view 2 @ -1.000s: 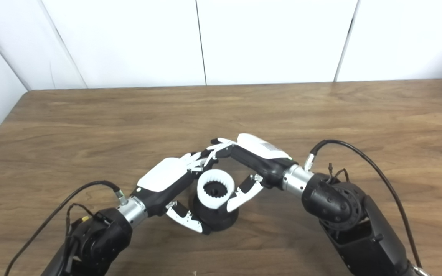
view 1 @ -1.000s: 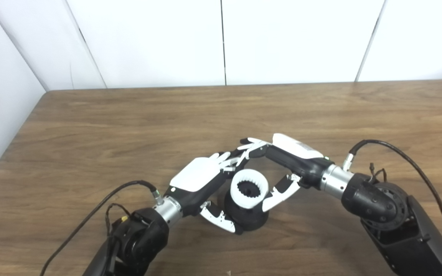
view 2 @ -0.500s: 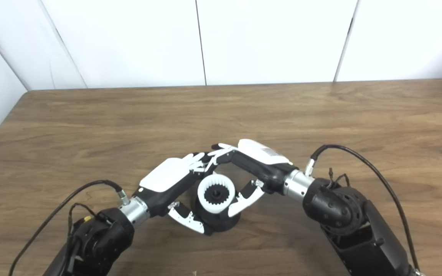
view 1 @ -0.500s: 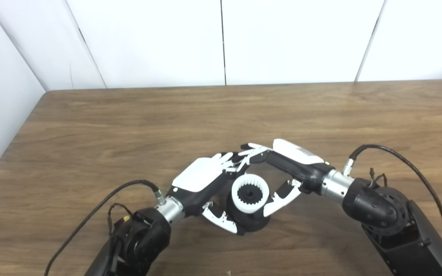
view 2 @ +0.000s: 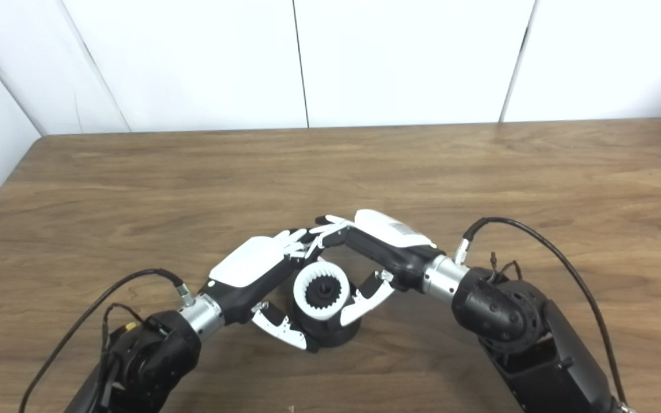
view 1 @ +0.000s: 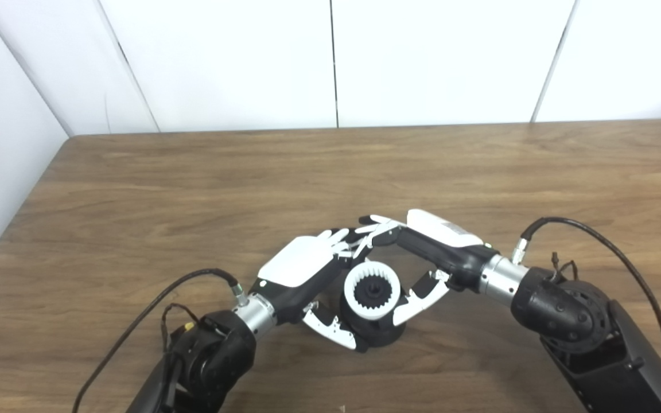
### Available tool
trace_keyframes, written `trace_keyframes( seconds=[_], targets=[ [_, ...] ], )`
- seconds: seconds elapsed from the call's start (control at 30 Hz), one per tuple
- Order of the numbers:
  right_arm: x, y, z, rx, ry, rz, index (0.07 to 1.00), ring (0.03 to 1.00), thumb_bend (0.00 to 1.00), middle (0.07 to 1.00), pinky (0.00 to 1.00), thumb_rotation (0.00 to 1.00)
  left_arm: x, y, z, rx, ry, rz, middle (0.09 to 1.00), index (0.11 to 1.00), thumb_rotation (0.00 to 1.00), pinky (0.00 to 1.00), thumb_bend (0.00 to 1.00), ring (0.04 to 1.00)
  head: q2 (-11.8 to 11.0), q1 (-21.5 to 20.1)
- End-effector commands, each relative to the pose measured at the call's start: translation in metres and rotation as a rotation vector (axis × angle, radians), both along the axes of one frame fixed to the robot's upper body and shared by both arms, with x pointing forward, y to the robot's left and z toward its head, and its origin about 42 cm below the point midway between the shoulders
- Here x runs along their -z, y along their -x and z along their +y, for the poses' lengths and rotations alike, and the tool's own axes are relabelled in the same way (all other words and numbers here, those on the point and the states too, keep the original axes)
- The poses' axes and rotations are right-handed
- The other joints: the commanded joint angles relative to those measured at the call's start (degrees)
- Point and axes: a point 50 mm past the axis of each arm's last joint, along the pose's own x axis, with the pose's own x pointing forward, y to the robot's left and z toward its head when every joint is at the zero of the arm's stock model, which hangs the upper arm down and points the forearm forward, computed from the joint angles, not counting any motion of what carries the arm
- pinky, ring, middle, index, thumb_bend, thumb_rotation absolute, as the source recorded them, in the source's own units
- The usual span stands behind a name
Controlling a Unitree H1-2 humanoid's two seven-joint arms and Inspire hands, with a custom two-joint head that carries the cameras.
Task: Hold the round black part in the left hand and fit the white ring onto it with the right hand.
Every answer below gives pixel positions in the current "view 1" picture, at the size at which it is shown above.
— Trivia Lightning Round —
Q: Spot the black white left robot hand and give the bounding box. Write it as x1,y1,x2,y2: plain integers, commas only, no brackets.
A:
248,228,374,352

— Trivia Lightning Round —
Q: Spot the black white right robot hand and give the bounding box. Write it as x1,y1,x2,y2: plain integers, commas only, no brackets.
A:
358,209,500,326

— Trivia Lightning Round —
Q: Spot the white plastic ring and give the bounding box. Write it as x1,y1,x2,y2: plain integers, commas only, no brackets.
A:
343,260,402,321

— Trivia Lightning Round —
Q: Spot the round black plastic part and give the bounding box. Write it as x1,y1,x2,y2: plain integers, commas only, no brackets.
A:
339,275,407,348

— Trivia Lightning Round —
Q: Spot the thin black wire loop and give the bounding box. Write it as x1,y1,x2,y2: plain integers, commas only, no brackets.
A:
549,252,580,283

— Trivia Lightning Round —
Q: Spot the thin wire with yellow tag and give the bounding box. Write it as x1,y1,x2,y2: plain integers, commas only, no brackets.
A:
160,303,200,352

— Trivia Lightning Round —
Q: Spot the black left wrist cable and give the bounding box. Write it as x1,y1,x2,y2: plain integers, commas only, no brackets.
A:
71,268,249,413

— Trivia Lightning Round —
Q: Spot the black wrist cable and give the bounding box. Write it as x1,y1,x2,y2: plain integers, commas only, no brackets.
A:
511,216,661,408
71,268,249,413

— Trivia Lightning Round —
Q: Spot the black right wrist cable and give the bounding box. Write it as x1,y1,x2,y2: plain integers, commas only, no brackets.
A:
511,216,661,408

